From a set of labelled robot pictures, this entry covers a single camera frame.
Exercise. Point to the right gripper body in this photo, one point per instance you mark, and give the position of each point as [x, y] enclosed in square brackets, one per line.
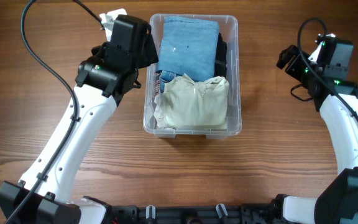
[301, 68]

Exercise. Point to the black garment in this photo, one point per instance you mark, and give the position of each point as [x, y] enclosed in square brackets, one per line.
[220, 65]

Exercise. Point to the blue denim jeans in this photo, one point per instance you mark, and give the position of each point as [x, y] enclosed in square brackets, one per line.
[188, 46]

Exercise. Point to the cream white cloth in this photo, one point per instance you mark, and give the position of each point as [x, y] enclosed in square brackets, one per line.
[185, 103]

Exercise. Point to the red plaid shirt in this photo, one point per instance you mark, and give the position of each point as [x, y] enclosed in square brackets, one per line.
[157, 83]

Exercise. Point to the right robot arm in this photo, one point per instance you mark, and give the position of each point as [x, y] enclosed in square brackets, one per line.
[323, 73]

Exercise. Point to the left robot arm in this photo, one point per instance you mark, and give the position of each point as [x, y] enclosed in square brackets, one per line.
[42, 194]

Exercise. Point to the clear plastic storage container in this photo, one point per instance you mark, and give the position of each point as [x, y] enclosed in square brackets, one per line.
[229, 30]

